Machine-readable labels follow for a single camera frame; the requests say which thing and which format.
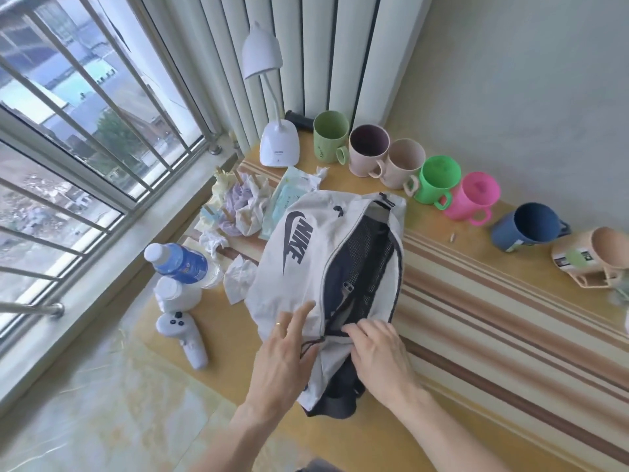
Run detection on person's right hand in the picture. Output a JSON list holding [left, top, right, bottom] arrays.
[[341, 319, 419, 408]]

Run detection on person's left hand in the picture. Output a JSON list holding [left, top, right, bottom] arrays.
[[244, 301, 320, 414]]

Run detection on white and black sling bag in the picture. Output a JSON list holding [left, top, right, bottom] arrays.
[[244, 190, 408, 419]]

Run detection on person's right forearm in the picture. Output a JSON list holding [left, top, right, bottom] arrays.
[[392, 382, 498, 472]]

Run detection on person's left forearm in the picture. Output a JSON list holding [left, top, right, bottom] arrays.
[[191, 401, 278, 472]]

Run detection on crumpled white tissue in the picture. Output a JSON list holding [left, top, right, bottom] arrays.
[[223, 254, 259, 305], [199, 231, 230, 256]]

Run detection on yellow striped tablecloth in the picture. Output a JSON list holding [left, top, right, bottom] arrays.
[[134, 128, 629, 472]]

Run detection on pale blue wet wipes pack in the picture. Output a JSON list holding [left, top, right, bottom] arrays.
[[259, 166, 322, 240]]

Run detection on bright green mug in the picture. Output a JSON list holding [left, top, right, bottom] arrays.
[[413, 155, 463, 211]]

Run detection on plain beige mug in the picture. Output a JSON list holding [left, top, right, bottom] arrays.
[[381, 138, 426, 196]]

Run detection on pink mug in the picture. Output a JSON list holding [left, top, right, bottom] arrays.
[[445, 172, 501, 226]]

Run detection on purple and yellow cloth bunch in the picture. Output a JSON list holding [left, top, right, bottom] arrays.
[[199, 167, 272, 239]]

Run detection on beige mug with purple inside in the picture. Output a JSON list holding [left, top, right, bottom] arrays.
[[348, 125, 390, 179]]

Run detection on white handheld controller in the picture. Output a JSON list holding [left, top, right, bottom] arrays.
[[156, 311, 209, 371]]

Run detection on plastic bottle with blue label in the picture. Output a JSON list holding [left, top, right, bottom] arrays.
[[144, 243, 224, 289]]

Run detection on dark blue mug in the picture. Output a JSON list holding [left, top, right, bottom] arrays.
[[490, 203, 572, 252]]

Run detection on white plastic bottle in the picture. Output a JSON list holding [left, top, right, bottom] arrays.
[[155, 276, 202, 313]]

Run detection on pale green mug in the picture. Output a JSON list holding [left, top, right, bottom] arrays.
[[313, 111, 351, 166]]

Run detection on white desk lamp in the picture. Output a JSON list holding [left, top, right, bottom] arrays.
[[241, 22, 301, 168]]

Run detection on black cylindrical object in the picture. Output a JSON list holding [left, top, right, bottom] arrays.
[[284, 111, 315, 132]]

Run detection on beige mug with label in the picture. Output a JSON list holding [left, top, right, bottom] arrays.
[[551, 227, 629, 289]]

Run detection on white vertical curtain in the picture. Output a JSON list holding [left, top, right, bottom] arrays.
[[162, 0, 434, 149]]

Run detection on metal window guard bars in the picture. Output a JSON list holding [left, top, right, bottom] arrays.
[[0, 0, 238, 321]]

